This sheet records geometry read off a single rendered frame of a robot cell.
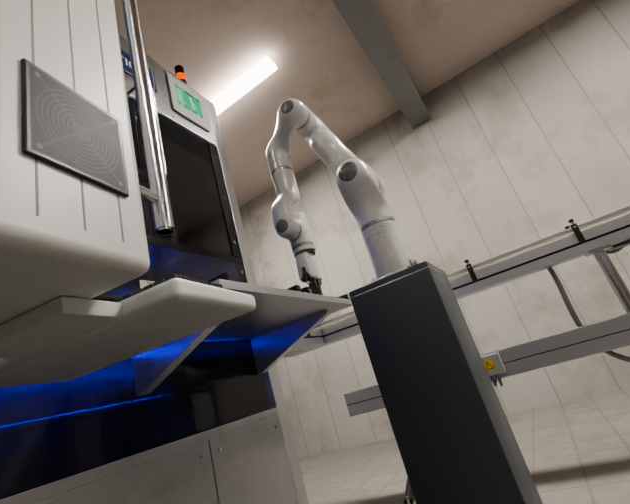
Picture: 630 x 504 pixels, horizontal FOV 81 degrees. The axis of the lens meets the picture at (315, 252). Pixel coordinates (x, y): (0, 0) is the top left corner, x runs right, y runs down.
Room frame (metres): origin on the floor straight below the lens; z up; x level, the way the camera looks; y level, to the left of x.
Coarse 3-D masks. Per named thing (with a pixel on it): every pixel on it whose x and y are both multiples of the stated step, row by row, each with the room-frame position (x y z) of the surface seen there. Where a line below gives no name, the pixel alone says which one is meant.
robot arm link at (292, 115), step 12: (288, 108) 1.10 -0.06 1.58; (300, 108) 1.11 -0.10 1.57; (288, 120) 1.12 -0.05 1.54; (300, 120) 1.14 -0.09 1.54; (276, 132) 1.20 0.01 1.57; (288, 132) 1.16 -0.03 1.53; (276, 144) 1.22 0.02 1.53; (288, 144) 1.21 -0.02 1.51; (276, 156) 1.23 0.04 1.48; (288, 156) 1.26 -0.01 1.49; (276, 168) 1.23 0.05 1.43
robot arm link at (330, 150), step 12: (312, 120) 1.18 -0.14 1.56; (300, 132) 1.21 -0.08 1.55; (312, 132) 1.22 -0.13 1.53; (324, 132) 1.14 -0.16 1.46; (312, 144) 1.17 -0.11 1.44; (324, 144) 1.13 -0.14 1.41; (336, 144) 1.13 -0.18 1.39; (324, 156) 1.15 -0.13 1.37; (336, 156) 1.14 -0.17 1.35; (348, 156) 1.15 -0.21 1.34; (336, 168) 1.17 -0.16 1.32
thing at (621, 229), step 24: (624, 216) 1.58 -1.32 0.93; (552, 240) 1.77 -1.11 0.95; (576, 240) 1.66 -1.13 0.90; (600, 240) 1.62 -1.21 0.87; (624, 240) 1.66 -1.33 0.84; (480, 264) 1.84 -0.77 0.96; (504, 264) 1.78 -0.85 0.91; (528, 264) 1.74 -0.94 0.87; (552, 264) 1.74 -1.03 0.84; (456, 288) 1.88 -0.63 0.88; (480, 288) 1.84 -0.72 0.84; (336, 336) 2.17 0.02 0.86
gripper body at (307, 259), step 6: (306, 252) 1.24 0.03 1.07; (312, 252) 1.26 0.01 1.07; (300, 258) 1.23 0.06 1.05; (306, 258) 1.23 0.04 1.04; (312, 258) 1.26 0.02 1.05; (300, 264) 1.23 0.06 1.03; (306, 264) 1.22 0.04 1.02; (312, 264) 1.25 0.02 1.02; (318, 264) 1.30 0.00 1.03; (300, 270) 1.23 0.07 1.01; (306, 270) 1.22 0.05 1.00; (312, 270) 1.24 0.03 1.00; (318, 270) 1.28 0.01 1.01; (300, 276) 1.23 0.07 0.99; (312, 276) 1.23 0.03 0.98; (318, 276) 1.27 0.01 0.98
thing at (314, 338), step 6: (312, 330) 2.09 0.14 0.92; (318, 330) 2.16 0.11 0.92; (306, 336) 2.02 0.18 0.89; (312, 336) 2.08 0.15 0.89; (318, 336) 2.14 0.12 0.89; (300, 342) 1.94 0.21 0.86; (306, 342) 2.00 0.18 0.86; (312, 342) 2.06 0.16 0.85; (318, 342) 2.12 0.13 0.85; (294, 348) 1.97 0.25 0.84; (300, 348) 2.06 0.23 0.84; (306, 348) 2.15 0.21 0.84
